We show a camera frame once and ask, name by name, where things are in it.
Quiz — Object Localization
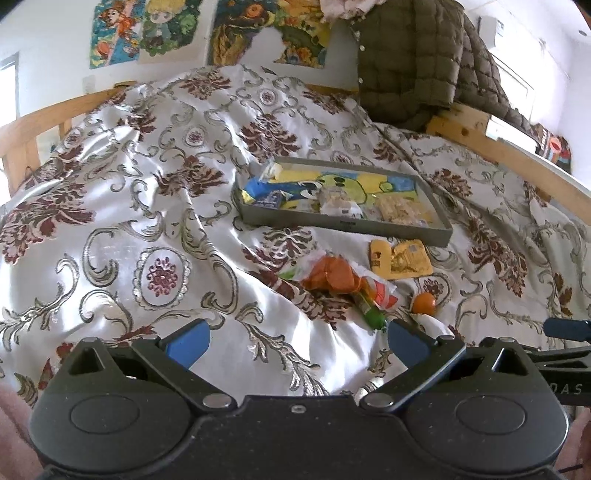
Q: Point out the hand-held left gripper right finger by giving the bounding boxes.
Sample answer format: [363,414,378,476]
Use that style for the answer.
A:
[360,319,546,412]

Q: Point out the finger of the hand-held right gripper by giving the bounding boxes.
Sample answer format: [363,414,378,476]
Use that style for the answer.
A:
[531,347,591,370]
[543,318,591,343]

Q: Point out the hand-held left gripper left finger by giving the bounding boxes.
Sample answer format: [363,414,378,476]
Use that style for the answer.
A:
[55,318,238,411]

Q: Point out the orange tangerine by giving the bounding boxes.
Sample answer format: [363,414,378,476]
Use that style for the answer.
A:
[411,292,438,317]

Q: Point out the green sausage stick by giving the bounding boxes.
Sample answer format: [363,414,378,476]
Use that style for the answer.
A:
[353,291,387,330]

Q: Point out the yellow foil snack packet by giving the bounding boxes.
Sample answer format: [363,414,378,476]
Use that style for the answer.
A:
[368,239,435,280]

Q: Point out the clear bag of red snack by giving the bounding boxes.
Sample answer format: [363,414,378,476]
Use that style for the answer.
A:
[300,256,399,311]

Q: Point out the grey cartoon-lined tray box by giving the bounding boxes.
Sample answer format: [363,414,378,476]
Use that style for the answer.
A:
[232,157,454,247]

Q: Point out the clear cracker packet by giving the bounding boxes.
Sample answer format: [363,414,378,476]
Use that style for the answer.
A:
[373,196,437,228]

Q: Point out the clear nut snack packet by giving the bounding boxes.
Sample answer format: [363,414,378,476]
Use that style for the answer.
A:
[318,186,364,219]

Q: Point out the blue snack packet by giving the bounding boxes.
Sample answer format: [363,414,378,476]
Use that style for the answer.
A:
[243,178,298,209]

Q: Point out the floral printed blanket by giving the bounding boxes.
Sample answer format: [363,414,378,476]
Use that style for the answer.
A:
[0,65,591,407]

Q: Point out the brown printed box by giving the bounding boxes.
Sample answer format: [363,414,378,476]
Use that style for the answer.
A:
[536,124,573,174]

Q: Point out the white shelf board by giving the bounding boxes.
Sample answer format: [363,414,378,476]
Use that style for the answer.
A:
[485,115,591,185]

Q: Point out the olive quilted jacket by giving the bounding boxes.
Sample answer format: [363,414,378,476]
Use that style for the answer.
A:
[353,0,536,134]

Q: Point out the white air conditioner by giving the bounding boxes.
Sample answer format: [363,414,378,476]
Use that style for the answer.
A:
[478,16,504,47]

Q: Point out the window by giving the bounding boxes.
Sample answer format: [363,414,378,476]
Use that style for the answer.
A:
[0,53,19,121]

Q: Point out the pink cloth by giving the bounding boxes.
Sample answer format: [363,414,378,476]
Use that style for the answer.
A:
[318,0,384,21]

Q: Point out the wooden bed frame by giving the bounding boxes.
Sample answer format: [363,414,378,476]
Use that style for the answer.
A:
[0,80,591,217]

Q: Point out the torn orange green wall poster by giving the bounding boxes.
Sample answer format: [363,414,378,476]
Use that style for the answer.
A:
[208,0,331,70]

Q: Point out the blond character wall poster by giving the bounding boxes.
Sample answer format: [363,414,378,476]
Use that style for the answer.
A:
[90,0,204,70]

